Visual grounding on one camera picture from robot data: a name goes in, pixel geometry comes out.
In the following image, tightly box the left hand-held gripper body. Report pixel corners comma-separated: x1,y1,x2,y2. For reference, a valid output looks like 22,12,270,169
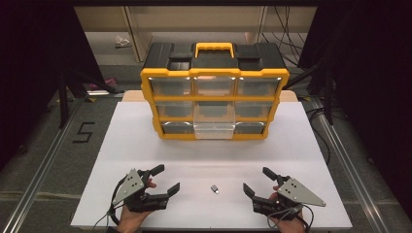
112,168,170,214

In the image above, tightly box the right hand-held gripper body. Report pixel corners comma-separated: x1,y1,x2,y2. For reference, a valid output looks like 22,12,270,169
252,175,327,221

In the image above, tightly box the clear plastic organizer drawer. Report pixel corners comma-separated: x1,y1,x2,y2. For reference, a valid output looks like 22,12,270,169
192,101,236,141

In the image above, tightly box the person's left hand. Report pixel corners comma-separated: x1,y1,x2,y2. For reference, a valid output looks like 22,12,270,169
117,179,157,233

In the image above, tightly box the group of clear drawers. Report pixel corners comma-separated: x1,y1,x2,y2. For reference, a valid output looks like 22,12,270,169
148,77,283,135

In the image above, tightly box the black metal stand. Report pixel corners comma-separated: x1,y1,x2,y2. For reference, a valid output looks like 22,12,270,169
284,62,335,126
57,69,125,130

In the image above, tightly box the flat white sheet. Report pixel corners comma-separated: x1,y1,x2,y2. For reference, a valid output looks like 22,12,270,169
86,89,111,97

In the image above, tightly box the pink cloth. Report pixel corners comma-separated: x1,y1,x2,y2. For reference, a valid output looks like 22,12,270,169
88,77,119,91

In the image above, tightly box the yellow and black organizer cabinet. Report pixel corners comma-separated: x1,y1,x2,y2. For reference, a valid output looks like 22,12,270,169
140,42,291,141

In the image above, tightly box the crumpled white paper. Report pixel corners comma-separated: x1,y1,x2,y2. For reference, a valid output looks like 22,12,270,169
114,35,132,50

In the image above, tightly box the black curtain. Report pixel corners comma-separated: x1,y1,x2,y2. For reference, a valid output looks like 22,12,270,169
297,4,412,213
0,4,106,171

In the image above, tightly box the beige cabinet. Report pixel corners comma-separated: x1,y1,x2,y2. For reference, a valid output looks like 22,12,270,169
73,5,318,63

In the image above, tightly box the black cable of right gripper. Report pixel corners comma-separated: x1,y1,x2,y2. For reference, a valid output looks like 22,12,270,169
296,203,316,233

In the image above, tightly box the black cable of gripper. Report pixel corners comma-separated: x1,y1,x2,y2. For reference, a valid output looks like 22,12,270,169
296,203,316,233
107,176,126,227

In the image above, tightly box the grey cable of right gripper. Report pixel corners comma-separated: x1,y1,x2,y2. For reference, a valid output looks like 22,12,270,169
266,206,304,229

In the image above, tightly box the grey cable of gripper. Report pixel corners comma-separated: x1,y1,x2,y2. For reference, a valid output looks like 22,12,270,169
92,211,115,231
266,206,304,229

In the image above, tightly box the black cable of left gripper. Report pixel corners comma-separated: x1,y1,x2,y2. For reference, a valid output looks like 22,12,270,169
107,176,126,227

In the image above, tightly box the grey cable of left gripper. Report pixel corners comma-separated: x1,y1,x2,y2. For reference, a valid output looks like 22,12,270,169
92,211,115,231

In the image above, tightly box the metal floor rail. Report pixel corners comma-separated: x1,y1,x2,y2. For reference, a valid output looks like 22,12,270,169
1,98,86,233
309,96,392,233

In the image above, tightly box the yellow carry handle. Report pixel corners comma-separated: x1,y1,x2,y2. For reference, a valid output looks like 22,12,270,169
193,42,235,59

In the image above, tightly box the bundle of hanging black cables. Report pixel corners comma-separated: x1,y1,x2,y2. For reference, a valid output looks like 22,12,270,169
260,5,310,70

